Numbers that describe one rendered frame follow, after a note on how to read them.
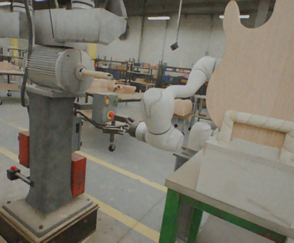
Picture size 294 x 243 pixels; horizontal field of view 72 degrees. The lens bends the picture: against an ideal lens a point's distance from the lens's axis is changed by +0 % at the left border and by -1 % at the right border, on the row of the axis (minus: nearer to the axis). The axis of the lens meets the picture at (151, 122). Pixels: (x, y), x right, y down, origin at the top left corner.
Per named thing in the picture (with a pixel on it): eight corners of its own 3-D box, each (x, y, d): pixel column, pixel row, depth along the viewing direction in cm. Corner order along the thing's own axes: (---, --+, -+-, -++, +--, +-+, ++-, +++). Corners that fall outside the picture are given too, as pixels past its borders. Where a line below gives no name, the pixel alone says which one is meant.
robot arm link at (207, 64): (188, 65, 113) (212, 67, 107) (198, 50, 124) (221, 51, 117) (189, 84, 123) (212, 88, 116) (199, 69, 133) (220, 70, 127)
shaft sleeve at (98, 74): (82, 75, 114) (82, 69, 113) (86, 75, 116) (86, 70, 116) (106, 78, 105) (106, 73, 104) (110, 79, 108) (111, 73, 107)
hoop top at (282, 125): (221, 120, 61) (223, 109, 60) (224, 118, 63) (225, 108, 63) (301, 136, 51) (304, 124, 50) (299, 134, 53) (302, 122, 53)
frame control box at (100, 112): (71, 124, 147) (73, 89, 141) (93, 121, 165) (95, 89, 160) (96, 133, 136) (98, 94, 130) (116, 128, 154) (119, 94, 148)
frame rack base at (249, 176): (194, 191, 66) (204, 142, 63) (207, 175, 79) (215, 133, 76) (290, 229, 54) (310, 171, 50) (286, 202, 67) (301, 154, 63)
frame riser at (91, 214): (-13, 242, 142) (-15, 211, 136) (63, 202, 194) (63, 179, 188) (29, 284, 118) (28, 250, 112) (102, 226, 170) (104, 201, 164)
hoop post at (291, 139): (278, 161, 54) (288, 128, 52) (278, 158, 57) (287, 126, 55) (292, 165, 53) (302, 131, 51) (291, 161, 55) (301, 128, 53)
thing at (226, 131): (216, 144, 62) (223, 114, 60) (219, 142, 65) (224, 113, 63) (227, 147, 61) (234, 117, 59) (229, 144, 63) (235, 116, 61)
